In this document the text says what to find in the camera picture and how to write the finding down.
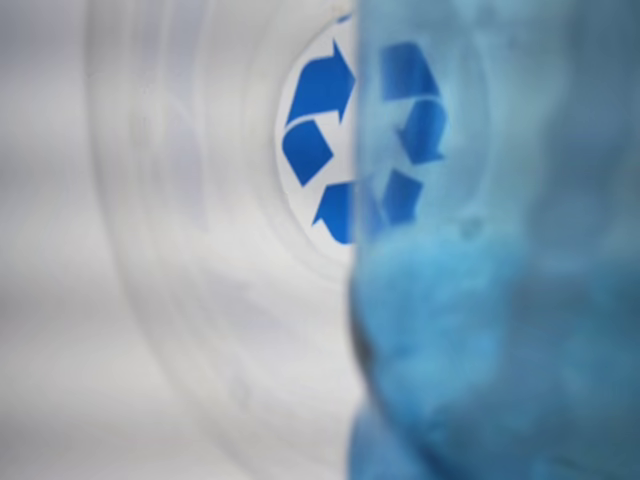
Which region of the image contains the wide clear plastic tub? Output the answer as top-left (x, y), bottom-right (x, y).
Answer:
top-left (0, 0), bottom-right (640, 480)

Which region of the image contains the blue recycling symbol sticker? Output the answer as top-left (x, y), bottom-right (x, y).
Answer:
top-left (273, 9), bottom-right (451, 249)

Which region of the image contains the blue plastic bottle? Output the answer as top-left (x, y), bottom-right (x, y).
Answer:
top-left (347, 0), bottom-right (640, 480)

